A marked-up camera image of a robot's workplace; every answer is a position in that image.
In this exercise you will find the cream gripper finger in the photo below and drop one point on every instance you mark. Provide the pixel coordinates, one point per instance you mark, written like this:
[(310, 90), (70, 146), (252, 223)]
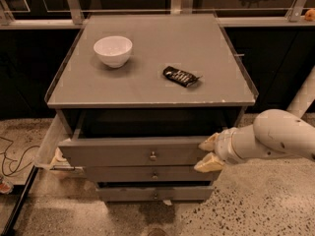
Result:
[(209, 163), (209, 143)]

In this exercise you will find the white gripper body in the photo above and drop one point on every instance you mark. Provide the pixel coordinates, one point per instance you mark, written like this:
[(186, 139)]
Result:
[(226, 145)]

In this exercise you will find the grey top drawer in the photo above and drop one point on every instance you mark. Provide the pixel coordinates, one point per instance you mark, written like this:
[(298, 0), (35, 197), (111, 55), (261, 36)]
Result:
[(138, 137)]

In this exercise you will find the grey drawer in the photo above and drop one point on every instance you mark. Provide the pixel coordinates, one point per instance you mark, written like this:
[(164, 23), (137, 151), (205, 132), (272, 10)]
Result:
[(149, 194), (148, 174), (138, 137)]

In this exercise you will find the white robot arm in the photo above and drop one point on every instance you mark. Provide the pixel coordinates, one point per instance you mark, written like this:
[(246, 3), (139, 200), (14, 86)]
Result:
[(273, 134)]

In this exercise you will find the grey bottom drawer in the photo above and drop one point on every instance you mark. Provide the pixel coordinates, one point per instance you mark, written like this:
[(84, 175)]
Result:
[(149, 194)]

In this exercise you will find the grey drawer cabinet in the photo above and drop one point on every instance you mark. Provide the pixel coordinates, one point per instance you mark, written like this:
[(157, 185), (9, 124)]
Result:
[(84, 83)]

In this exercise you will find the grey middle drawer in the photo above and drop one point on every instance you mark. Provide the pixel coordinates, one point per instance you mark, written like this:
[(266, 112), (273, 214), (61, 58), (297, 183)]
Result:
[(148, 174)]

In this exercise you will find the black snack wrapper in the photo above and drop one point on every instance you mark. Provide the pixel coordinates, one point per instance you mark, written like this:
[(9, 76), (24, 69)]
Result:
[(180, 77)]

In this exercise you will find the white ceramic bowl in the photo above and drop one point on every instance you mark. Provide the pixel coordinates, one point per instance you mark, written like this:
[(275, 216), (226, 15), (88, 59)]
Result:
[(113, 51)]

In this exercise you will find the white tape roll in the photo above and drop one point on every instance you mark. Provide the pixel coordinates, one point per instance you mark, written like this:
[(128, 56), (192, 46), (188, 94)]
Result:
[(58, 158)]

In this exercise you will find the clear plastic bin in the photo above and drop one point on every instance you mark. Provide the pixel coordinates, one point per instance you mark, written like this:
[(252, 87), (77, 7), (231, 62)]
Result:
[(54, 135)]

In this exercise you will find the small orange object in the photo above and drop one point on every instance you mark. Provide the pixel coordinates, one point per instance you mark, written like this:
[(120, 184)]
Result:
[(310, 15)]

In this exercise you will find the red white object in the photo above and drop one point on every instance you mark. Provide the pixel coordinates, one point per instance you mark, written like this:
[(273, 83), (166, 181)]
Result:
[(6, 187)]

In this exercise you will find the metal railing frame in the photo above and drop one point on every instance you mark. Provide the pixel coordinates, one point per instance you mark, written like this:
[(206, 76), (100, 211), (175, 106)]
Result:
[(76, 14)]

